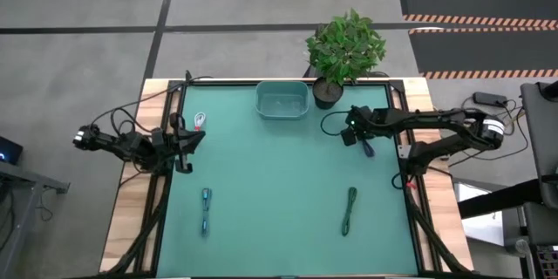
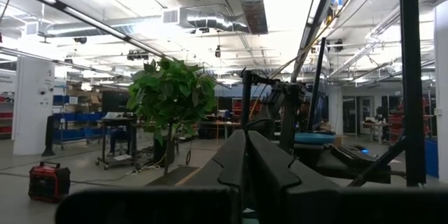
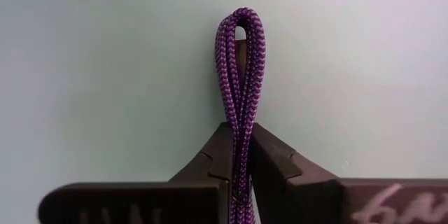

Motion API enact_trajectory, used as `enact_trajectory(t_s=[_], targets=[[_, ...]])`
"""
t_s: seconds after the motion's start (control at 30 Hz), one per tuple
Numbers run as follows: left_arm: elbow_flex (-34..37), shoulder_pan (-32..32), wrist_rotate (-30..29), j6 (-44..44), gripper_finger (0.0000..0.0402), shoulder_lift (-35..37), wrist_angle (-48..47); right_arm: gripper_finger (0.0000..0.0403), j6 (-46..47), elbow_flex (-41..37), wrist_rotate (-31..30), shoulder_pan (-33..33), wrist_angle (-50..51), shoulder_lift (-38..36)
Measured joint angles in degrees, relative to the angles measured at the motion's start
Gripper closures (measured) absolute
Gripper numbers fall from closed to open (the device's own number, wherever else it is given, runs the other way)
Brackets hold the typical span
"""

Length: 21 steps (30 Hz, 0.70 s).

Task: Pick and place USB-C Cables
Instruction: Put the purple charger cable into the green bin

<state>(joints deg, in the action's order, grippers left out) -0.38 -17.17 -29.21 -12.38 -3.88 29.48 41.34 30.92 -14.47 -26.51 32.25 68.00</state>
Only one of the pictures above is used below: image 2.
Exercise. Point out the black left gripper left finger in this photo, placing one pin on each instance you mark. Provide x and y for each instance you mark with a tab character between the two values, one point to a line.
231	161

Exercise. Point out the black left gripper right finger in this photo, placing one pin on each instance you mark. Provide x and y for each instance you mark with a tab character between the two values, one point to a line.
280	189

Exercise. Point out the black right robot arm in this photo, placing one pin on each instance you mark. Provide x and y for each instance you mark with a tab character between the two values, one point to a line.
287	112

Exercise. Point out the blue oval object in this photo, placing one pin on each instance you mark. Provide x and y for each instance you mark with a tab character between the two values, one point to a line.
313	138

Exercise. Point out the black orange-striped floor mat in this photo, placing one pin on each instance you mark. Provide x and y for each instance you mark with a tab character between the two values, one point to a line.
171	178

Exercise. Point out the black low equipment block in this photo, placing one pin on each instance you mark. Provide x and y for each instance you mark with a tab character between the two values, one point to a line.
350	171

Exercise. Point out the green leafy artificial tree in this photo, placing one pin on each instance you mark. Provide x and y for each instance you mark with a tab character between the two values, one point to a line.
171	91

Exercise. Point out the black equipment cart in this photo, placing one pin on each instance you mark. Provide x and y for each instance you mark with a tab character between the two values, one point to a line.
117	140

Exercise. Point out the blue storage bin shelf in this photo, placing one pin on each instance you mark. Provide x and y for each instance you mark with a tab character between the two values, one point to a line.
77	117

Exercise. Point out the rig LED light bar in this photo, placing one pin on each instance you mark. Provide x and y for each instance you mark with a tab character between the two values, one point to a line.
316	7
87	19

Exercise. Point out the red and black generator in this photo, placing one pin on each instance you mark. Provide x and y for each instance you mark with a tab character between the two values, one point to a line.
49	182

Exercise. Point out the black standing panel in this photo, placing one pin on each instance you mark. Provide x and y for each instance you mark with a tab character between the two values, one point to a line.
49	136

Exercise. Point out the white square pillar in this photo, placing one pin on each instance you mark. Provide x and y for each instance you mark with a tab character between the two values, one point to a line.
33	105

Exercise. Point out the red storage bin shelf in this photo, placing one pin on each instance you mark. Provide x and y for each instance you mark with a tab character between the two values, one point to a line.
5	115

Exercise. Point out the silver round ventilation duct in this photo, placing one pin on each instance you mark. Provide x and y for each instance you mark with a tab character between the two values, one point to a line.
210	21

